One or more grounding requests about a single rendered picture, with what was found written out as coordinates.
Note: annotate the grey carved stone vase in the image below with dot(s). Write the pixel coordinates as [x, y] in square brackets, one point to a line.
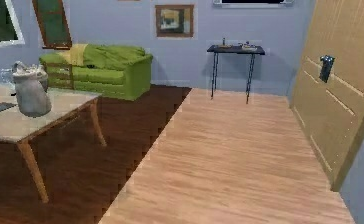
[30, 93]

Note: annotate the green sofa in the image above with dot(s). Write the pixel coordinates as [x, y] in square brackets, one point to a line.
[110, 75]

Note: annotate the small dark bottle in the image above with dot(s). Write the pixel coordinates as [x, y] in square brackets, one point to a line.
[223, 41]

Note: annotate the black console table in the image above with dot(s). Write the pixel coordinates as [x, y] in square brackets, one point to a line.
[236, 50]

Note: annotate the brown framed yellow picture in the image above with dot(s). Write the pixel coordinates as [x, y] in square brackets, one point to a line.
[174, 20]

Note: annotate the pale dish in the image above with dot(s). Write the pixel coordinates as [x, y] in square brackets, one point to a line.
[248, 47]

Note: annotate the dark brown carpet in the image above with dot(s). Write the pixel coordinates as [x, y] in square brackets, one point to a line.
[90, 150]

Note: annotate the yellow cloth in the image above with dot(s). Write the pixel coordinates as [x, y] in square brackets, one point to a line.
[76, 54]

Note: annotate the brown wooden chair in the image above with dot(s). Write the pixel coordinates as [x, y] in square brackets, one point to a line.
[60, 76]

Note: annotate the white framed dark window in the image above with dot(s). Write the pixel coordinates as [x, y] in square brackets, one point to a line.
[253, 2]

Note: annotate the tan wooden room door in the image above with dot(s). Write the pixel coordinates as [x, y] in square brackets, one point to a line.
[336, 86]

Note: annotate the brown framed green picture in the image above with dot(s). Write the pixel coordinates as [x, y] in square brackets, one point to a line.
[52, 23]

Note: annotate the pale wooden table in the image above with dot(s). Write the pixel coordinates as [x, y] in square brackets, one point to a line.
[10, 123]

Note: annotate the clear glass jar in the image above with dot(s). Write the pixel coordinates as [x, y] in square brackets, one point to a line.
[7, 77]

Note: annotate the black remote control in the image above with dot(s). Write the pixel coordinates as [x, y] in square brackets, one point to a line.
[1, 107]

